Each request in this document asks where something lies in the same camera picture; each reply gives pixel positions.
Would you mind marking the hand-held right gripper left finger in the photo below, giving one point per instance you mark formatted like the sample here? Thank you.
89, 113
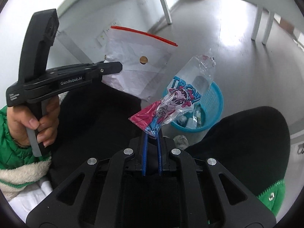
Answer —
144, 156

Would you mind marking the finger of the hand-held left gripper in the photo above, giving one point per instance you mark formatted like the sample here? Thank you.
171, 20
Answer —
111, 68

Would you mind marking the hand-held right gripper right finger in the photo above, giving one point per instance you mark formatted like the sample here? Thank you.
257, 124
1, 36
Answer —
159, 156

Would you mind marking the clear zip bag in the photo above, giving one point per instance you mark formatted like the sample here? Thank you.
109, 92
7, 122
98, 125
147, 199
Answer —
133, 52

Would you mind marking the clear plastic bag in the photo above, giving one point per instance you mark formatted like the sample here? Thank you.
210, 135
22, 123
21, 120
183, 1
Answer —
184, 120

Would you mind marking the pink blue printed plastic wrapper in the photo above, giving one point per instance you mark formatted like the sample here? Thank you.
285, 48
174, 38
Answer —
180, 92

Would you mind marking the blue plastic mesh basket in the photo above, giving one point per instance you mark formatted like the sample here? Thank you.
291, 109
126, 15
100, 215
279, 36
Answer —
215, 104

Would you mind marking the person's left forearm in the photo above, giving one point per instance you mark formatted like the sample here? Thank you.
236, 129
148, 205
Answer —
14, 161

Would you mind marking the person's left hand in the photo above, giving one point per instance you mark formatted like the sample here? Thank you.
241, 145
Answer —
21, 121

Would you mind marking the person's right white shoe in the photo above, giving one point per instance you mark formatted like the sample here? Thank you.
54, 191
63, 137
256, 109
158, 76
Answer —
181, 142

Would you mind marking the paper label sheet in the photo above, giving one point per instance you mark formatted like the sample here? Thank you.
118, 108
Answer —
103, 36

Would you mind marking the person's left leg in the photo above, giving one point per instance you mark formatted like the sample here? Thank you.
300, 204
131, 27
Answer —
95, 128

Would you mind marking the person's leg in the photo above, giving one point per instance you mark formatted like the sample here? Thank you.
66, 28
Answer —
95, 128
249, 142

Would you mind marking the person's right leg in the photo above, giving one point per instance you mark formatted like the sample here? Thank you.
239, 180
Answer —
249, 142

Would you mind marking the green jacket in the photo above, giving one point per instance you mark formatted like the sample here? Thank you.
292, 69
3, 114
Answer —
273, 192

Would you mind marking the white cloth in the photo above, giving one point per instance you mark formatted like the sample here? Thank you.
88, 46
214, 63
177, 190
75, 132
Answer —
30, 197

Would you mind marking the white desk with legs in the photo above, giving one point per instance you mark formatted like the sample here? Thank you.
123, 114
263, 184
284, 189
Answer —
257, 23

